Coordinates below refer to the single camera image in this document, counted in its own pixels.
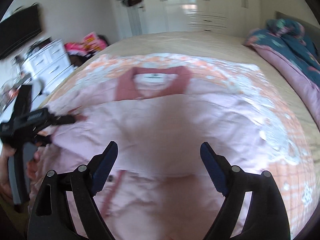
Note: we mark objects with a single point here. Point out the black wall television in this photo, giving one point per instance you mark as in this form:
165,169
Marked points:
20,28

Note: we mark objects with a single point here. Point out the white drawer chest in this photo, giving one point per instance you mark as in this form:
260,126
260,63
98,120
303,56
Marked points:
50,65

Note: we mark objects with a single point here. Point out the white wardrobe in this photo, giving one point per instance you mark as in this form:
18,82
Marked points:
230,17

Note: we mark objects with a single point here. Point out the pink quilted jacket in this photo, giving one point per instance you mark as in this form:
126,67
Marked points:
252,207

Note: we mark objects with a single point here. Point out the clutter on drawer chest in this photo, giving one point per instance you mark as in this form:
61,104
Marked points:
31,50

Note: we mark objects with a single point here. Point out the blue floral pink quilt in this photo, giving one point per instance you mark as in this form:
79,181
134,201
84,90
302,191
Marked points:
285,45

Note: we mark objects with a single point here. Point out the person's left hand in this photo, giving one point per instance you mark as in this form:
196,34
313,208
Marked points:
7,154

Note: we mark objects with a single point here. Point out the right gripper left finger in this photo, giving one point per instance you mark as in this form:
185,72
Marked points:
51,216

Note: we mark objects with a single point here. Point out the orange white checkered blanket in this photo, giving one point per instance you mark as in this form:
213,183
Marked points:
159,109

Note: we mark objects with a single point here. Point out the beige bed cover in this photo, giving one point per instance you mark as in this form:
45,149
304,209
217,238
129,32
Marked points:
222,47

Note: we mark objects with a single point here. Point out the white bedroom door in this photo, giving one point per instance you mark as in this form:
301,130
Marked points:
131,21

